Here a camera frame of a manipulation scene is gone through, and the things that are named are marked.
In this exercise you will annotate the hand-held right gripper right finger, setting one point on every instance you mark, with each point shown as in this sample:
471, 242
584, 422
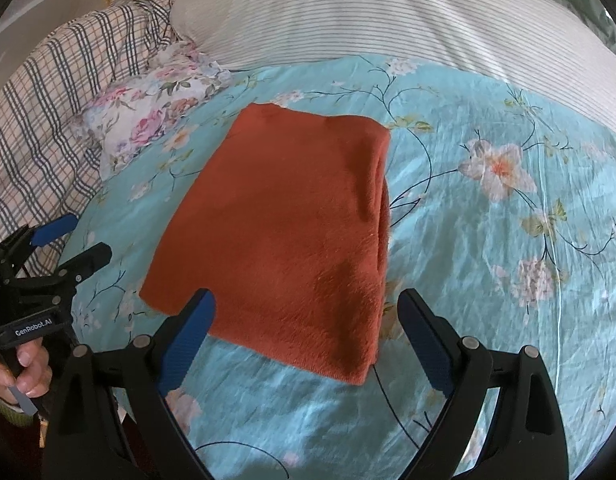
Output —
430, 350

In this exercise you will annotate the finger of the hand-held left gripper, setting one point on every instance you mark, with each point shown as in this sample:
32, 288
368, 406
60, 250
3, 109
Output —
90, 260
55, 229

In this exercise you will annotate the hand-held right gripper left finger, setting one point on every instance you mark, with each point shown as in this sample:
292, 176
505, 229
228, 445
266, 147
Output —
188, 345

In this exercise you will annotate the orange knit sweater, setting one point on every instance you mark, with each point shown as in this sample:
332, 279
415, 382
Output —
288, 220

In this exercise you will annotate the person's left hand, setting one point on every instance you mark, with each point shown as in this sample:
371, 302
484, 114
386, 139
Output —
33, 370

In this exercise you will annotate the turquoise floral bed sheet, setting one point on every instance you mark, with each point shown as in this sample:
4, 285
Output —
488, 285

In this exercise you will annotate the plaid blanket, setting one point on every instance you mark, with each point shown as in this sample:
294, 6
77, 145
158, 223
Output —
48, 120

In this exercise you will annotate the floral ruffled pillow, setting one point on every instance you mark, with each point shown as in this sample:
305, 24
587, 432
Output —
143, 110

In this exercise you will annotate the white striped pillow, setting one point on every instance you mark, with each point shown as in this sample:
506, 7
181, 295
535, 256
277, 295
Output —
388, 15

